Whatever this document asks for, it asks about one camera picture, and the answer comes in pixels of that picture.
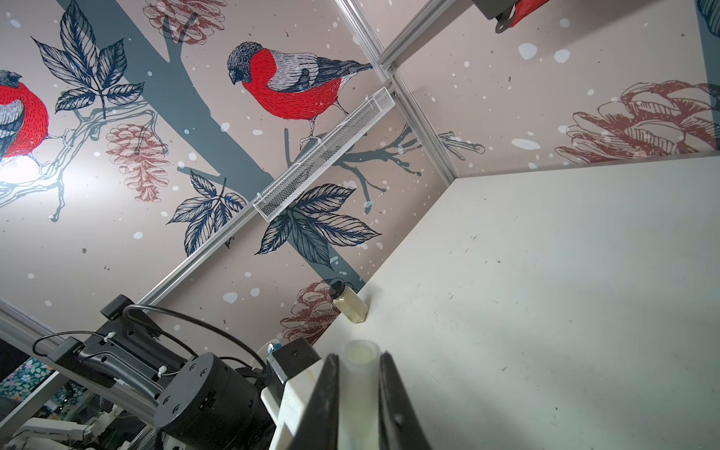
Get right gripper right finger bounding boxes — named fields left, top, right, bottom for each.
left=379, top=352, right=431, bottom=450

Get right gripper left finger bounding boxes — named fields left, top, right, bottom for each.
left=285, top=354, right=341, bottom=450

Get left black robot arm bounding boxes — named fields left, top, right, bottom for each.
left=45, top=295, right=275, bottom=449

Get small jar black lid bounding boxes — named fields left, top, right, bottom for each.
left=329, top=280, right=369, bottom=324

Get red cassava chips bag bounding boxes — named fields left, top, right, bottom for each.
left=508, top=0, right=549, bottom=27

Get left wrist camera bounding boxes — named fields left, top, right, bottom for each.
left=259, top=336, right=327, bottom=450

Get white mesh wall shelf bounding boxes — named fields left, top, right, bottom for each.
left=253, top=87, right=395, bottom=222

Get black wire basket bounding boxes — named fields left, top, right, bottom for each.
left=474, top=0, right=521, bottom=34

